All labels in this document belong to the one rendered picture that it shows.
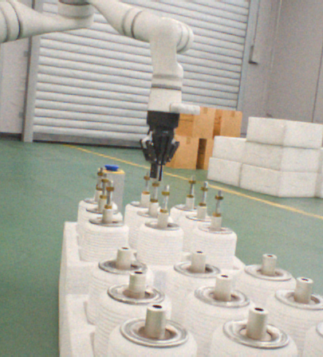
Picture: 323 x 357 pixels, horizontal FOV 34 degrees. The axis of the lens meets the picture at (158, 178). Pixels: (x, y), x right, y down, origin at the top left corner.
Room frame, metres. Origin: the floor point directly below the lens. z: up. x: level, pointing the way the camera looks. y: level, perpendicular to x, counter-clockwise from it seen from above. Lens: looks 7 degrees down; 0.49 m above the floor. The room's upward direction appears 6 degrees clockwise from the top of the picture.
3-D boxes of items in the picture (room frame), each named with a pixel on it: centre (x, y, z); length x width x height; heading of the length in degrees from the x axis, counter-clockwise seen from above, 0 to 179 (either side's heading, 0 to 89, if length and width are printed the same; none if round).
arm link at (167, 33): (1.22, 0.01, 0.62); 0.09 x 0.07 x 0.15; 146
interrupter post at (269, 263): (0.84, -0.19, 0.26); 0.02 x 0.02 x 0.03
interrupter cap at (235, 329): (0.58, -0.13, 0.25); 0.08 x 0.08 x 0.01
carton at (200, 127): (5.24, -0.29, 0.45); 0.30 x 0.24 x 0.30; 34
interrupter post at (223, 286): (0.70, -0.10, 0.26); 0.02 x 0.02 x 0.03
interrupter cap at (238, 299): (0.70, -0.10, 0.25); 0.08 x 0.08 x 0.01
